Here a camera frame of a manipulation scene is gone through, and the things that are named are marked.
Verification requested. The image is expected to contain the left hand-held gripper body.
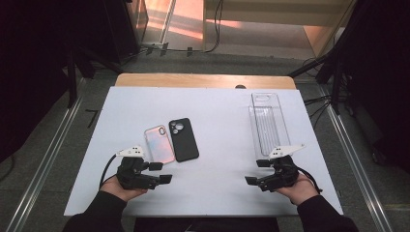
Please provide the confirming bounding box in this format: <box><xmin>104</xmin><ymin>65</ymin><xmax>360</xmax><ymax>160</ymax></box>
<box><xmin>115</xmin><ymin>145</ymin><xmax>160</xmax><ymax>191</ymax></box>

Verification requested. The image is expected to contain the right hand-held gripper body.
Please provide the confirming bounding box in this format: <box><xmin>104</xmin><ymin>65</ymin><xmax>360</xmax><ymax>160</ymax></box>
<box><xmin>256</xmin><ymin>143</ymin><xmax>307</xmax><ymax>193</ymax></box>

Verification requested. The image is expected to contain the iridescent phone case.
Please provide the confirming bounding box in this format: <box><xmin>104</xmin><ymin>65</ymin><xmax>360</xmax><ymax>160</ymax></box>
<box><xmin>143</xmin><ymin>124</ymin><xmax>176</xmax><ymax>165</ymax></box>

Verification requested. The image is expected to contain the clear plastic tray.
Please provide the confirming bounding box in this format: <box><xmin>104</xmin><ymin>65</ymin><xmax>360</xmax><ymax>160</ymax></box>
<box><xmin>248</xmin><ymin>92</ymin><xmax>292</xmax><ymax>160</ymax></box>

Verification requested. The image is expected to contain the black phone case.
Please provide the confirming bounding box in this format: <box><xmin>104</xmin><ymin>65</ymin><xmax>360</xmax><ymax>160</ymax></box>
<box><xmin>167</xmin><ymin>117</ymin><xmax>200</xmax><ymax>163</ymax></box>

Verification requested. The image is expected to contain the person's left hand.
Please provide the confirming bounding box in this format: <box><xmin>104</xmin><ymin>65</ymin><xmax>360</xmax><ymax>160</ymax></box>
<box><xmin>100</xmin><ymin>175</ymin><xmax>149</xmax><ymax>203</ymax></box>

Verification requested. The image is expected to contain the person's right hand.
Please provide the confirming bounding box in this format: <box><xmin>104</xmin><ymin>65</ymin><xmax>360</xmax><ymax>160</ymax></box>
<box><xmin>275</xmin><ymin>172</ymin><xmax>321</xmax><ymax>207</ymax></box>

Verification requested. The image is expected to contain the white board mat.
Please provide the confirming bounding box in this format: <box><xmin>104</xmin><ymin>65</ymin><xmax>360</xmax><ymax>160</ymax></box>
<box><xmin>63</xmin><ymin>85</ymin><xmax>344</xmax><ymax>218</ymax></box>

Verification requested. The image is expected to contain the black metal stand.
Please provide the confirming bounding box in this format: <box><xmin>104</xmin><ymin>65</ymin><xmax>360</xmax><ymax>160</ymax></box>
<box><xmin>64</xmin><ymin>42</ymin><xmax>125</xmax><ymax>109</ymax></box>
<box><xmin>287</xmin><ymin>44</ymin><xmax>344</xmax><ymax>116</ymax></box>

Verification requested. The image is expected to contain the dark cabinet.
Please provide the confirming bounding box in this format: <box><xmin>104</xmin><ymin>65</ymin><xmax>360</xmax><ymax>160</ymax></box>
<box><xmin>102</xmin><ymin>0</ymin><xmax>150</xmax><ymax>65</ymax></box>

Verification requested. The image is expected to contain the silver metal pole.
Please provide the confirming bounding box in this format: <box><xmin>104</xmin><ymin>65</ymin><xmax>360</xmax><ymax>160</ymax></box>
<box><xmin>159</xmin><ymin>0</ymin><xmax>178</xmax><ymax>46</ymax></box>

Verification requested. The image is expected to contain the left hand-held gripper black cable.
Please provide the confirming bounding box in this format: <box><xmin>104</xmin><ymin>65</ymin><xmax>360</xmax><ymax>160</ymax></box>
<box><xmin>98</xmin><ymin>154</ymin><xmax>118</xmax><ymax>191</ymax></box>

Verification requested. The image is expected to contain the hand-held gripper black cable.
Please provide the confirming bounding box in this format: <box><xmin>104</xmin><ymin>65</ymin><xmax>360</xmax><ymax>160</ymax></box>
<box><xmin>295</xmin><ymin>165</ymin><xmax>324</xmax><ymax>195</ymax></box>
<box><xmin>98</xmin><ymin>154</ymin><xmax>118</xmax><ymax>191</ymax></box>

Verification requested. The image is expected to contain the right hand-held gripper black cable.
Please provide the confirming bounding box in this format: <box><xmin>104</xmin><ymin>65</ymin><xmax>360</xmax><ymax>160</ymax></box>
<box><xmin>295</xmin><ymin>165</ymin><xmax>324</xmax><ymax>195</ymax></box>

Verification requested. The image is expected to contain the bundle of black floor cables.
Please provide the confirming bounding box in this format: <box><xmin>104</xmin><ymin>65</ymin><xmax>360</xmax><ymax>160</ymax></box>
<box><xmin>303</xmin><ymin>94</ymin><xmax>335</xmax><ymax>129</ymax></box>

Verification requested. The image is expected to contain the metal floor rail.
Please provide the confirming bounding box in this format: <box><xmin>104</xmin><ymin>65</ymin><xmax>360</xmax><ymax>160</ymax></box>
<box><xmin>4</xmin><ymin>76</ymin><xmax>87</xmax><ymax>232</ymax></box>
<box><xmin>316</xmin><ymin>85</ymin><xmax>395</xmax><ymax>232</ymax></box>

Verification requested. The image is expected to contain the black hanging cable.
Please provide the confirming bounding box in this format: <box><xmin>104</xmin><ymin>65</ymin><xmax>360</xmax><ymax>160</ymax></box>
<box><xmin>204</xmin><ymin>0</ymin><xmax>225</xmax><ymax>54</ymax></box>

